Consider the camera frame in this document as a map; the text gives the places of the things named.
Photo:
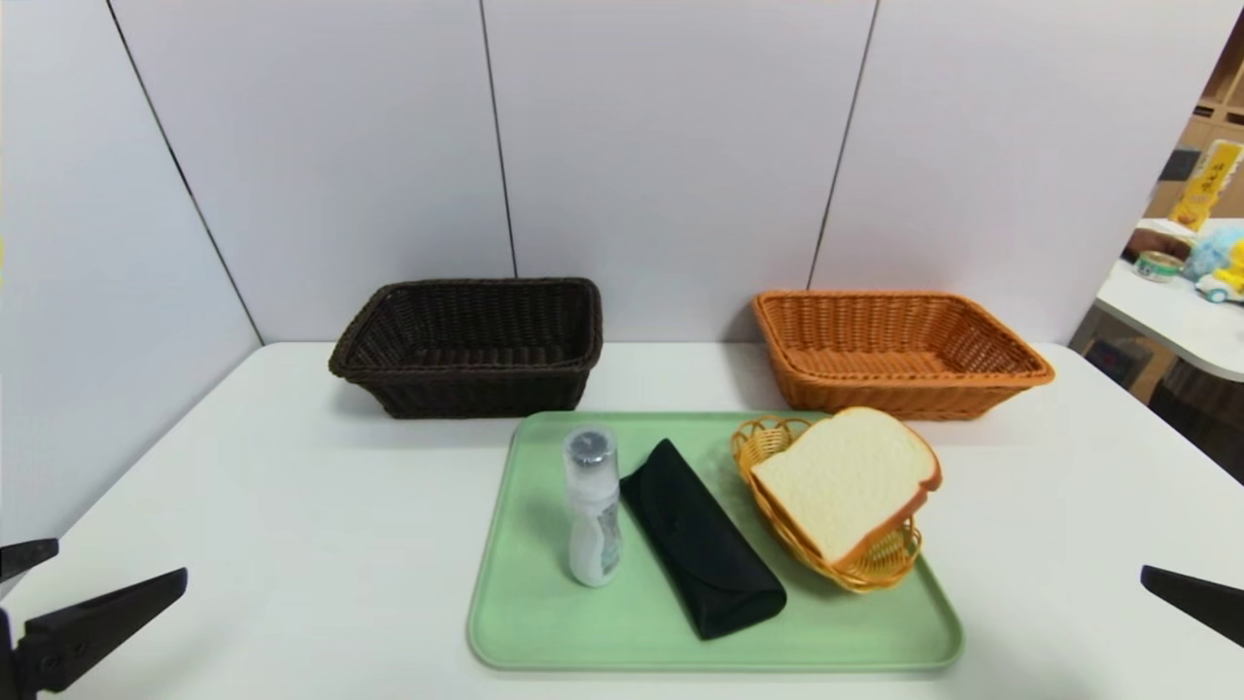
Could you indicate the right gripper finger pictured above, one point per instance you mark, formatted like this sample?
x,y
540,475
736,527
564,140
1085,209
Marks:
x,y
1205,601

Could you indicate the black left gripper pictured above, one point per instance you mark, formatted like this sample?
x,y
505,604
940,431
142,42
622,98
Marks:
x,y
8,661

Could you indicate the black glasses case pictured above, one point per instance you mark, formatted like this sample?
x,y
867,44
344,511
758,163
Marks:
x,y
700,544

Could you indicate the white plastic bottle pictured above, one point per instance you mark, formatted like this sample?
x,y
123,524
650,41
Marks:
x,y
593,525

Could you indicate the small yellow wicker basket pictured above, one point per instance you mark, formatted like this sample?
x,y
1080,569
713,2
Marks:
x,y
880,569

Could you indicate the large orange wicker basket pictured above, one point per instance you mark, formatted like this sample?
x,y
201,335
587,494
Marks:
x,y
875,389

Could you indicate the large dark brown wicker basket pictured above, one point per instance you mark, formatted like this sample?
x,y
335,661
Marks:
x,y
466,389

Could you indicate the dark blue box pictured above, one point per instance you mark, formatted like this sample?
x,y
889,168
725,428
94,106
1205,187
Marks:
x,y
1113,360

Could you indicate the white side table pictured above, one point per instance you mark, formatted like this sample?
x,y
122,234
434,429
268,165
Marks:
x,y
1186,321

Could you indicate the yellow toy car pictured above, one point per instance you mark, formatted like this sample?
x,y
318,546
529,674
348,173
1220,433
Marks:
x,y
1226,284

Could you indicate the small tin can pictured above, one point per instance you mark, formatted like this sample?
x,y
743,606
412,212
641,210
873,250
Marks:
x,y
1158,266

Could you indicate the light blue plush toy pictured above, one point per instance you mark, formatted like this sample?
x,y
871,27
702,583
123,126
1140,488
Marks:
x,y
1215,248

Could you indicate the brown soft item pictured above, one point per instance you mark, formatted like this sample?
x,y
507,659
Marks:
x,y
1157,241

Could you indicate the white bread slice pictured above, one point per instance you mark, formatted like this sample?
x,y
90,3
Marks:
x,y
846,481

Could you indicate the yellow printed box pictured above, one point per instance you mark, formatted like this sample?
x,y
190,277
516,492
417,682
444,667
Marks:
x,y
1205,185

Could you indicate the wooden shelf unit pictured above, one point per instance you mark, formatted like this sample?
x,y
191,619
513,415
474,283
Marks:
x,y
1225,87

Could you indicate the light green plastic tray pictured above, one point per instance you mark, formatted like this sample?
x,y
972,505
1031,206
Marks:
x,y
583,622

